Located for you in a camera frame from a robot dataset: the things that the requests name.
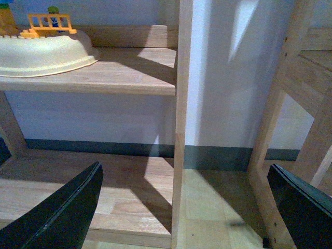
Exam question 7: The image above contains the small toy figure green hat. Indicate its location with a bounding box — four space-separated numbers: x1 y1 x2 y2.
47 6 59 27

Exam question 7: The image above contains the light wooden chair frame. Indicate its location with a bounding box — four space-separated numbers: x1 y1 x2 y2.
248 1 331 248

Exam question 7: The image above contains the yellow toy tower piece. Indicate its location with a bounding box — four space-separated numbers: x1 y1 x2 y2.
1 1 20 36

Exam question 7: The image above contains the cream toy island base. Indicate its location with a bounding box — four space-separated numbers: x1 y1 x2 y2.
1 31 100 78

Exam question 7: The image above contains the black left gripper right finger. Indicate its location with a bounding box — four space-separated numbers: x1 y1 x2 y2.
267 164 331 248

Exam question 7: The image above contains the light wooden shelf unit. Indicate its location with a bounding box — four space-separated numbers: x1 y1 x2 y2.
1 1 192 248

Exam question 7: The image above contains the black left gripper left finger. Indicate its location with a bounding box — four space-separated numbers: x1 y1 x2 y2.
1 162 103 248

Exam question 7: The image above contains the orange toy fence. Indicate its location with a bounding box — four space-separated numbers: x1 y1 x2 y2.
20 13 77 38

